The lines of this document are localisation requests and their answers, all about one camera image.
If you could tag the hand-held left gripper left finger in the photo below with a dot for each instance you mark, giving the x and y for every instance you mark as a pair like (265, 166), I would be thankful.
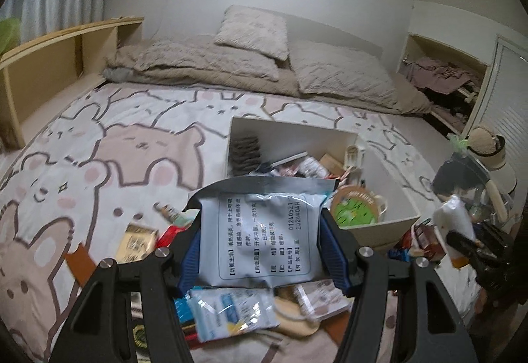
(189, 264)

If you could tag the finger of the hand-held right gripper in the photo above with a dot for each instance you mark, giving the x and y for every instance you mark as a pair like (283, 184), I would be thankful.
(470, 249)

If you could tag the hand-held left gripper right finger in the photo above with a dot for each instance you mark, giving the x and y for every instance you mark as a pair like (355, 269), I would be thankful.
(338, 260)

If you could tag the white tube with orange cap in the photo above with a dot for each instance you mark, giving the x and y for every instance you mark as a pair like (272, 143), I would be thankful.
(451, 218)

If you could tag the white blue medicine packet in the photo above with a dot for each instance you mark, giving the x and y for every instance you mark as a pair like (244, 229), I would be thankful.
(231, 313)
(255, 239)

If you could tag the white cardboard box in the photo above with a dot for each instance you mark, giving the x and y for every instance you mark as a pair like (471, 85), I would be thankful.
(288, 138)

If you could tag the clear plastic container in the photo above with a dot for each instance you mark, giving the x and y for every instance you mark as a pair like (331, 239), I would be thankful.
(491, 189)

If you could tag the person's right hand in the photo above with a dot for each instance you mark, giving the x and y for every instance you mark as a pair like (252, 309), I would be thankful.
(481, 301)

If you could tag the red snack packet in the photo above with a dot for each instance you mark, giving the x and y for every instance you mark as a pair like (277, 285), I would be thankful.
(173, 237)

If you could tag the red printed charm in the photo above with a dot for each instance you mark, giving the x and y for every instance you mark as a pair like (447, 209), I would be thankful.
(429, 241)

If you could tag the clear box of fake nails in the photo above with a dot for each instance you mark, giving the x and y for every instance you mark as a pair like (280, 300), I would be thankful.
(321, 299)

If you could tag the teal small packet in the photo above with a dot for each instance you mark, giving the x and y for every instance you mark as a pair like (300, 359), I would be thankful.
(183, 309)

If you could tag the round frog print coaster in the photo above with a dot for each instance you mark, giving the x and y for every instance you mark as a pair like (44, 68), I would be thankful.
(354, 208)

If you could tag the small glass bottle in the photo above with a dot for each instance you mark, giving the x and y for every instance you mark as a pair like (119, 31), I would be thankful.
(168, 212)

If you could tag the gold box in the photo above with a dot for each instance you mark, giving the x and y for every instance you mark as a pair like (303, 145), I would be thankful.
(136, 243)

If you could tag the dark blue cloth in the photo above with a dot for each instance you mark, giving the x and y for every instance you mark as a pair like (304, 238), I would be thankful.
(453, 177)

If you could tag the black gold round badge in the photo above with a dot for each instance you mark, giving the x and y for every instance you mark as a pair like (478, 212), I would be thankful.
(140, 335)

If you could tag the small wooden box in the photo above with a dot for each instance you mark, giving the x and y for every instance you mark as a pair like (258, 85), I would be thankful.
(332, 165)

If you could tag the white plastic holder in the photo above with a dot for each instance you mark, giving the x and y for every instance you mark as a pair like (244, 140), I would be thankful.
(354, 156)

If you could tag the brown plush with white hat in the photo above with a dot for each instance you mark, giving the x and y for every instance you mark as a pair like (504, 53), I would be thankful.
(482, 142)

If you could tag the flat grey white box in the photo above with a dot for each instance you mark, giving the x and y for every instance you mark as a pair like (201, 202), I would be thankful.
(288, 159)

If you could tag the black hair claw clip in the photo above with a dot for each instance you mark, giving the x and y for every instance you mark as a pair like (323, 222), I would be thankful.
(245, 156)

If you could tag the bear and rabbit printed bedsheet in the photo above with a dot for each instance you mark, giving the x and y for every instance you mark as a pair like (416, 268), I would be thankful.
(123, 148)

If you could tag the white louvered door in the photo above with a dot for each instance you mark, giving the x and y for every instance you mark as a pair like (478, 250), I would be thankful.
(509, 99)

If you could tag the pile of clothes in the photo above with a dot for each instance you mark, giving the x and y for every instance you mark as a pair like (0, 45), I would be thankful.
(437, 76)

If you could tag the beige duvet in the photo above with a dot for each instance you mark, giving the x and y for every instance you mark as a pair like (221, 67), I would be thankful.
(247, 84)

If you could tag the grey headboard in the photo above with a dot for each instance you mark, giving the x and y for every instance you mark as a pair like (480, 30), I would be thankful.
(338, 31)

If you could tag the fluffy beige pillow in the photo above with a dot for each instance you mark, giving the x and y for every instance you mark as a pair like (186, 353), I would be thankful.
(253, 31)

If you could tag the wooden bedside shelf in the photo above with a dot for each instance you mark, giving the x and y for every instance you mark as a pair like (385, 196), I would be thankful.
(45, 66)

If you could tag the green plush toy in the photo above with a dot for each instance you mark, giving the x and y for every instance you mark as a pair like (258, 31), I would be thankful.
(9, 35)

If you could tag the pale blue curtain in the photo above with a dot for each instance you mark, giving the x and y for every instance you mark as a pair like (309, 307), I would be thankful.
(62, 0)

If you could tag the wooden wall niche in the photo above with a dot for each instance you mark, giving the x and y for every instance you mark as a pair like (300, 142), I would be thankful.
(416, 47)

